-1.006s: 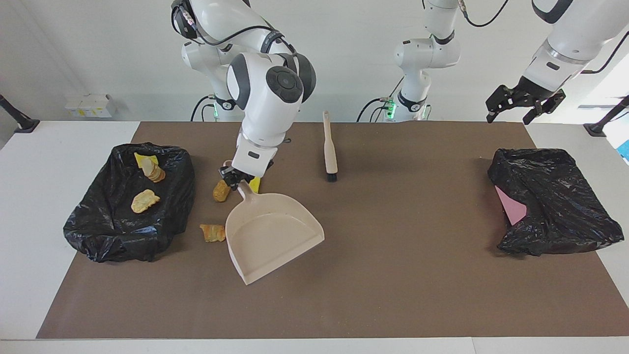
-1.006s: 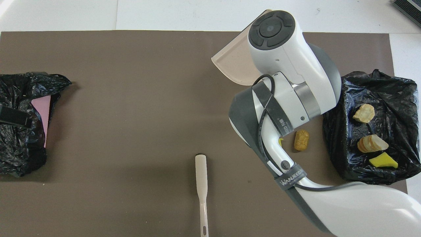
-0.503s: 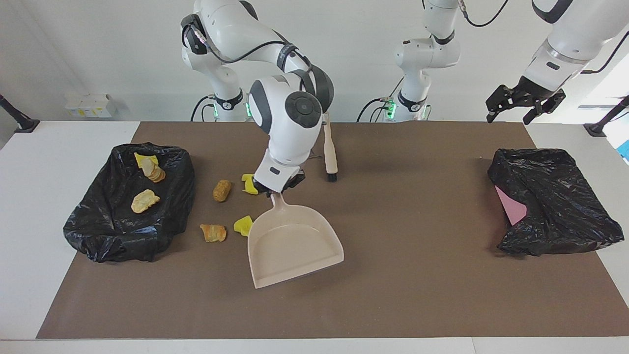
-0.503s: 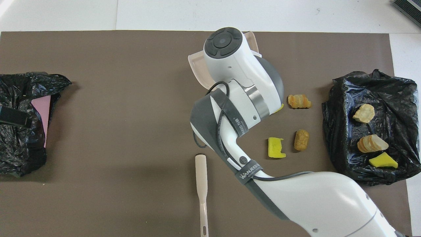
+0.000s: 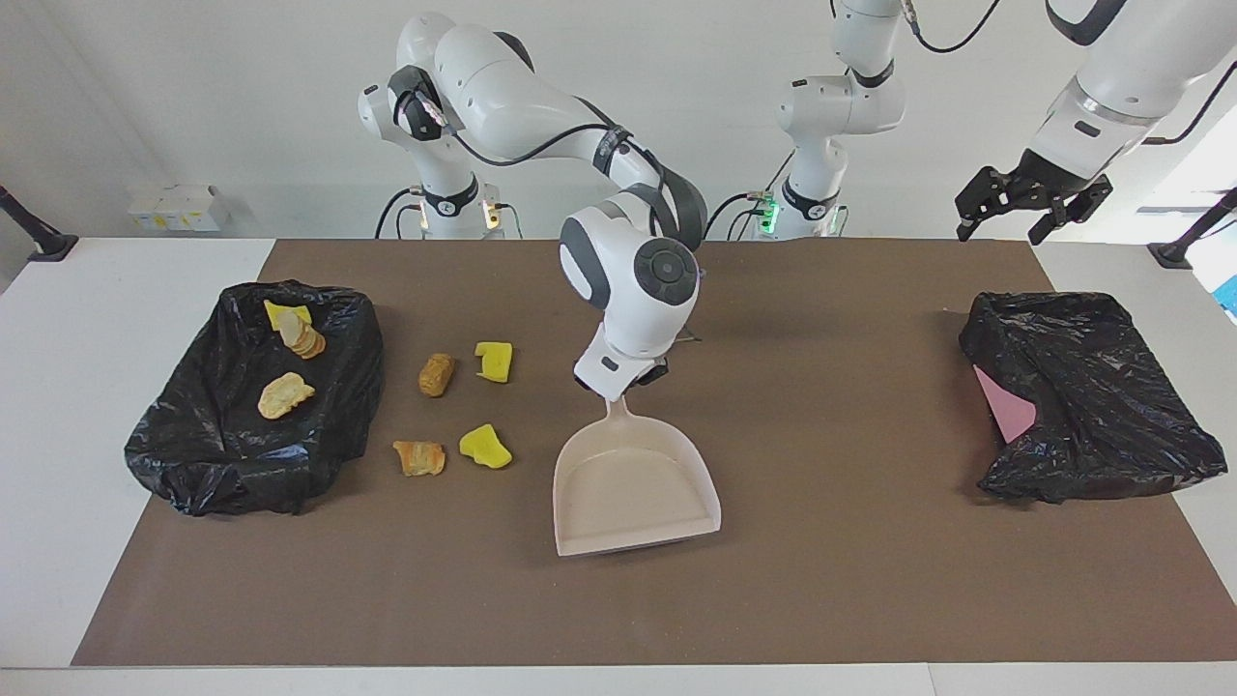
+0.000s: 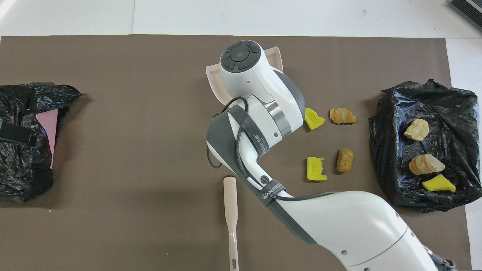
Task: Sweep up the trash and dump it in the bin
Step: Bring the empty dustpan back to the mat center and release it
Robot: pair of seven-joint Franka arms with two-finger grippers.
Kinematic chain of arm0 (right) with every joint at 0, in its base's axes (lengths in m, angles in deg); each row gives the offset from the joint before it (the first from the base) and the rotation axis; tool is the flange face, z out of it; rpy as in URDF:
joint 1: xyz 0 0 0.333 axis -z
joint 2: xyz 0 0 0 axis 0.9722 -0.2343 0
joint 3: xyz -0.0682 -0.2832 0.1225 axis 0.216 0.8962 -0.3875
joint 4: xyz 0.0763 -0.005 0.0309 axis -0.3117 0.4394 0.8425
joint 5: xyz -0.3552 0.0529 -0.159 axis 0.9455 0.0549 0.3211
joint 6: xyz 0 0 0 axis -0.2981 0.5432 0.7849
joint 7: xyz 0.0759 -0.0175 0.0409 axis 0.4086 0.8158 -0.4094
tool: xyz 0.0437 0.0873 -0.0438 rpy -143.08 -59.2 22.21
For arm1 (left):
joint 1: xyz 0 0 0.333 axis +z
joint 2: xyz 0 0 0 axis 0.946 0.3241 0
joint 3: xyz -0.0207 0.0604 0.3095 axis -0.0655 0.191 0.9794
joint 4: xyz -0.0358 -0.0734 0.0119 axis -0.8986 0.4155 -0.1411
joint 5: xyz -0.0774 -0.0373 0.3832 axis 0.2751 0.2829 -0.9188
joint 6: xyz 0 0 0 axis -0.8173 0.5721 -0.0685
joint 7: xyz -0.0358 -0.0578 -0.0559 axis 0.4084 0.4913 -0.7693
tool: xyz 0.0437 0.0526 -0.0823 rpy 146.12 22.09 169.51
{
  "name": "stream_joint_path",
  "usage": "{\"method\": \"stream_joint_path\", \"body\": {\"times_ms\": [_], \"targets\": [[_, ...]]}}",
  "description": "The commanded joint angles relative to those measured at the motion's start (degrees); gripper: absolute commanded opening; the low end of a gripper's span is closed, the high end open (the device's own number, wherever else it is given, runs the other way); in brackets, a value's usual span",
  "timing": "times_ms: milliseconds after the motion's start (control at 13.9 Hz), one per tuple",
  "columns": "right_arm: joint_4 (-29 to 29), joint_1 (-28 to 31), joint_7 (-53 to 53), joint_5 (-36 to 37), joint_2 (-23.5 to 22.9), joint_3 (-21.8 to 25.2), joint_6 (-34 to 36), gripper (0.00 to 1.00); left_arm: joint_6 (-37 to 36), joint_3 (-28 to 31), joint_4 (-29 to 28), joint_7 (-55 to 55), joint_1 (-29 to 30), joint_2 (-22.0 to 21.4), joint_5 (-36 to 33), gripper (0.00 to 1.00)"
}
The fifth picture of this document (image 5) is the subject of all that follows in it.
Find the curved yellow sponge piece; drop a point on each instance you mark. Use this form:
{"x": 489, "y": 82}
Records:
{"x": 483, "y": 448}

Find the black trash bag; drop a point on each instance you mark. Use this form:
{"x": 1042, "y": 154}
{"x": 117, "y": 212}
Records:
{"x": 1092, "y": 387}

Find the orange striped bread piece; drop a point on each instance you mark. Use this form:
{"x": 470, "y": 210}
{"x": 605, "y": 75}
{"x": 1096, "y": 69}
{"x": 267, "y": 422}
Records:
{"x": 418, "y": 458}

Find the beige plastic dustpan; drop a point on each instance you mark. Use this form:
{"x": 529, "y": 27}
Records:
{"x": 633, "y": 493}

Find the brown fried nugget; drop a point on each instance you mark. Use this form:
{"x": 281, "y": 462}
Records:
{"x": 436, "y": 375}

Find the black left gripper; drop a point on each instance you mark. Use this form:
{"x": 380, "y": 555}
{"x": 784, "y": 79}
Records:
{"x": 1053, "y": 182}

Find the blue object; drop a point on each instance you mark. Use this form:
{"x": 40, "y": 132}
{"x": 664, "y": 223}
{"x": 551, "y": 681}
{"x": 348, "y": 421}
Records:
{"x": 1230, "y": 295}

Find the pale bread chunk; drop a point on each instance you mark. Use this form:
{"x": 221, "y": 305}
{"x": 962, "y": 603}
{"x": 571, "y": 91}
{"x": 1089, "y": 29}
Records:
{"x": 285, "y": 395}

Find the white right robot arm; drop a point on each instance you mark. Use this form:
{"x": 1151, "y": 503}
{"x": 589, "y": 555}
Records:
{"x": 638, "y": 290}

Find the sliced bread loaf piece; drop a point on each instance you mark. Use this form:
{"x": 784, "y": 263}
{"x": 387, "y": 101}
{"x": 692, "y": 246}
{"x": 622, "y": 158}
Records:
{"x": 305, "y": 336}

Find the pink plastic bin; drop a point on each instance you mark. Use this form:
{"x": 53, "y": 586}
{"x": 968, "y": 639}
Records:
{"x": 1010, "y": 411}

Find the notched yellow sponge block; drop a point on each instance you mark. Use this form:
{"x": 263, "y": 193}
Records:
{"x": 495, "y": 362}

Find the white boxes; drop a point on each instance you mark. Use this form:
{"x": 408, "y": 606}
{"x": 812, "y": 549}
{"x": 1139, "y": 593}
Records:
{"x": 179, "y": 208}

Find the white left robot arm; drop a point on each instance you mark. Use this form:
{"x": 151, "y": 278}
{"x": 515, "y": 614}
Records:
{"x": 836, "y": 106}

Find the brown table mat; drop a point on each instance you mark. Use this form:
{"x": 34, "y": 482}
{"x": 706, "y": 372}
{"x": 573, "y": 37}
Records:
{"x": 618, "y": 599}

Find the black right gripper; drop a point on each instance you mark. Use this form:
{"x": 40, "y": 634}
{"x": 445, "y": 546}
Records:
{"x": 652, "y": 372}

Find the black trash bag lined bin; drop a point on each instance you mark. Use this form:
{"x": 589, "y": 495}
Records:
{"x": 222, "y": 454}

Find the yellow sponge wedge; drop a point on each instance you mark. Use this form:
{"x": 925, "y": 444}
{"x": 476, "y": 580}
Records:
{"x": 280, "y": 311}

